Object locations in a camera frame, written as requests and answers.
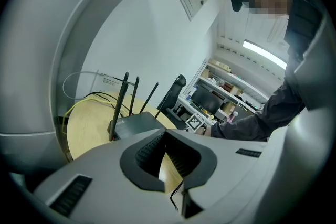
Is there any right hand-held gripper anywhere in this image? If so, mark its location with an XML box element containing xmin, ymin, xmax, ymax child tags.
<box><xmin>185</xmin><ymin>112</ymin><xmax>206</xmax><ymax>135</ymax></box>

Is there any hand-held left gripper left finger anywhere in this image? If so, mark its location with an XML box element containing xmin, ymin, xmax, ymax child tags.
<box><xmin>34</xmin><ymin>128</ymin><xmax>182</xmax><ymax>224</ymax></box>

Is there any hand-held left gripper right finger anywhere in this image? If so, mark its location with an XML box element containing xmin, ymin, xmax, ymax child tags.
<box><xmin>166</xmin><ymin>129</ymin><xmax>274</xmax><ymax>221</ymax></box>

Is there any black router with antennas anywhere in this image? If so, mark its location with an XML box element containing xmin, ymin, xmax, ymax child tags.
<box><xmin>108</xmin><ymin>71</ymin><xmax>171</xmax><ymax>142</ymax></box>

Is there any person's right forearm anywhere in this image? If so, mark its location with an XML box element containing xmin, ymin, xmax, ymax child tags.
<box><xmin>202</xmin><ymin>81</ymin><xmax>307</xmax><ymax>143</ymax></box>

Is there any black monitor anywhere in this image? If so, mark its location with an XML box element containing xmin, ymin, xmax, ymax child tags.
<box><xmin>191</xmin><ymin>84</ymin><xmax>224</xmax><ymax>115</ymax></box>

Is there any black high-back office chair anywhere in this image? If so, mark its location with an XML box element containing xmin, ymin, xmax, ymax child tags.
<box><xmin>156</xmin><ymin>73</ymin><xmax>187</xmax><ymax>122</ymax></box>

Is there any round wooden table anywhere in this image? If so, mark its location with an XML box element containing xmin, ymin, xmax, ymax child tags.
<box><xmin>66</xmin><ymin>91</ymin><xmax>184</xmax><ymax>194</ymax></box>

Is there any white shelving unit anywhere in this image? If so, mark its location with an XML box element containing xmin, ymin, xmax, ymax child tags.
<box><xmin>181</xmin><ymin>58</ymin><xmax>271</xmax><ymax>128</ymax></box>

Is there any ceiling light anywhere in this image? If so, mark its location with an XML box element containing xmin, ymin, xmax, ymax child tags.
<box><xmin>243</xmin><ymin>39</ymin><xmax>288</xmax><ymax>70</ymax></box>

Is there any person's dark jacket torso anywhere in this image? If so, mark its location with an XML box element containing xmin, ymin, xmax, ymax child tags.
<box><xmin>283</xmin><ymin>0</ymin><xmax>329</xmax><ymax>113</ymax></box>

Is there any yellow cable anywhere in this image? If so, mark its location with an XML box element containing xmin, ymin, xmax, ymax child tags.
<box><xmin>62</xmin><ymin>97</ymin><xmax>124</xmax><ymax>136</ymax></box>

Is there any black cable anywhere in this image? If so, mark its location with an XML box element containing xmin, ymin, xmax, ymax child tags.
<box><xmin>83</xmin><ymin>91</ymin><xmax>124</xmax><ymax>113</ymax></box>

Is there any white wall box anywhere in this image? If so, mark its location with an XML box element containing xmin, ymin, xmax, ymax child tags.
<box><xmin>96</xmin><ymin>69</ymin><xmax>124</xmax><ymax>87</ymax></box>

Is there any white cable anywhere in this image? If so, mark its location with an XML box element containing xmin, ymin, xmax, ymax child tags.
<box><xmin>62</xmin><ymin>70</ymin><xmax>127</xmax><ymax>100</ymax></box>

